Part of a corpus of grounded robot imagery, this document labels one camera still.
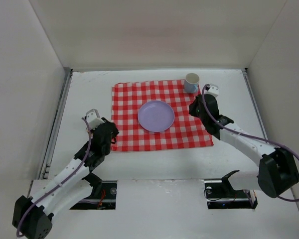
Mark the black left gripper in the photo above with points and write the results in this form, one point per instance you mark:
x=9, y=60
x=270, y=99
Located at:
x=110, y=130

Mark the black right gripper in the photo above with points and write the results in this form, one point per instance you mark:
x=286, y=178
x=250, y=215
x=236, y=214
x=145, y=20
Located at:
x=196, y=109

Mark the red white checkered cloth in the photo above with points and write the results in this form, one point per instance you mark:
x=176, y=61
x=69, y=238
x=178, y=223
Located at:
x=185, y=132

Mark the light blue mug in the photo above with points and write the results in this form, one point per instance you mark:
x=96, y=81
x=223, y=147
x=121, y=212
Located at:
x=191, y=83

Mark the lilac plastic plate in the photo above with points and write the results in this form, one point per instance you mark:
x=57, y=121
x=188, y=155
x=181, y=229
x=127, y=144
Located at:
x=156, y=116

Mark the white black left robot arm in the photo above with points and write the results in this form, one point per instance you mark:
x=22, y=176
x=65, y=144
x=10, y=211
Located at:
x=33, y=216

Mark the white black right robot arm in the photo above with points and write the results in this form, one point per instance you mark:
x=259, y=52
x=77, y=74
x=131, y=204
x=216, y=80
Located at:
x=277, y=170

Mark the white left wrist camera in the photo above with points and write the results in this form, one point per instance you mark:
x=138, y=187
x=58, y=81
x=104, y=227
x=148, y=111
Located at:
x=93, y=119

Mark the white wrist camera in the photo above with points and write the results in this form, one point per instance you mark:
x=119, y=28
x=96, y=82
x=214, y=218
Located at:
x=211, y=89
x=93, y=119

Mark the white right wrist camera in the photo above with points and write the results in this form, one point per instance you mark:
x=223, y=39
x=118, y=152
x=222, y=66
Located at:
x=211, y=89

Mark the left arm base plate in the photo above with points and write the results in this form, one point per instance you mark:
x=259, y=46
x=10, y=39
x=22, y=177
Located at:
x=100, y=199

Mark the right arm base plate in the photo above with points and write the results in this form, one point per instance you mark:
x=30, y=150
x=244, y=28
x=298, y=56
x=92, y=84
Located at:
x=220, y=195

